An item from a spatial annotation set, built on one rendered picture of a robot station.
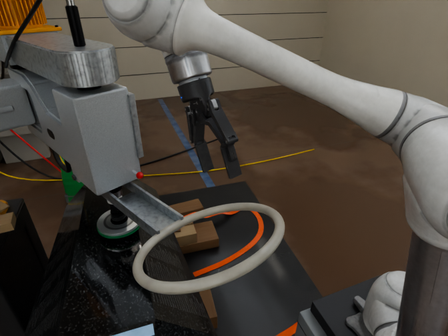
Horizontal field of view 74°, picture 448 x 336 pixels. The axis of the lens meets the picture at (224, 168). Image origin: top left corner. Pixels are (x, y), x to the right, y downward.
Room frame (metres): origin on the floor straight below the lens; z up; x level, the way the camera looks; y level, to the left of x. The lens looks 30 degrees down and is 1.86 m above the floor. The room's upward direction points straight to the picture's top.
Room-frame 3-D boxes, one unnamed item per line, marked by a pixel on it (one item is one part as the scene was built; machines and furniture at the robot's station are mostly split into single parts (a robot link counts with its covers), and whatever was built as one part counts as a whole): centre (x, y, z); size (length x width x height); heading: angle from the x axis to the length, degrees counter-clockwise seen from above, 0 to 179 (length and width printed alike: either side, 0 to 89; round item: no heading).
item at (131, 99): (1.20, 0.39, 1.37); 0.08 x 0.03 x 0.28; 46
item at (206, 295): (1.27, 0.14, 0.07); 0.30 x 0.12 x 0.12; 15
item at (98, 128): (1.22, 0.58, 1.32); 0.36 x 0.22 x 0.45; 46
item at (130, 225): (1.17, 0.52, 0.87); 0.21 x 0.21 x 0.01
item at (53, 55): (1.41, 0.78, 1.62); 0.96 x 0.25 x 0.17; 46
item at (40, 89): (1.45, 0.80, 1.30); 0.74 x 0.23 x 0.49; 46
